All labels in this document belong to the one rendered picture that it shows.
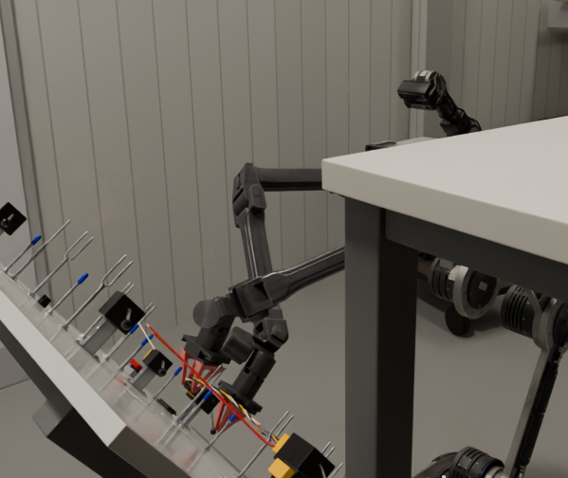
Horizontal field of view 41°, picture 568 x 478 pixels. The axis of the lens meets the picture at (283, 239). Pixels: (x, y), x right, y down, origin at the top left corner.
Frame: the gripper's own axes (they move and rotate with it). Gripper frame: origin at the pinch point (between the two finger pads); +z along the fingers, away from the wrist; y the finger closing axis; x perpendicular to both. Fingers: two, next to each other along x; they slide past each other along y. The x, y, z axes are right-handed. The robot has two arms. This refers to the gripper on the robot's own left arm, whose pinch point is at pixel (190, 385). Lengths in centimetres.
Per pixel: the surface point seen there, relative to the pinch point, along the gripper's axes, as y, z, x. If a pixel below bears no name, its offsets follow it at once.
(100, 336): 28, -18, -50
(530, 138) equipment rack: 82, -57, -66
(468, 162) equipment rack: 83, -53, -74
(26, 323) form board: 52, -27, -78
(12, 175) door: -241, 5, 77
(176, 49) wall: -252, -91, 146
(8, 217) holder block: -6, -23, -50
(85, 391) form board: 66, -28, -81
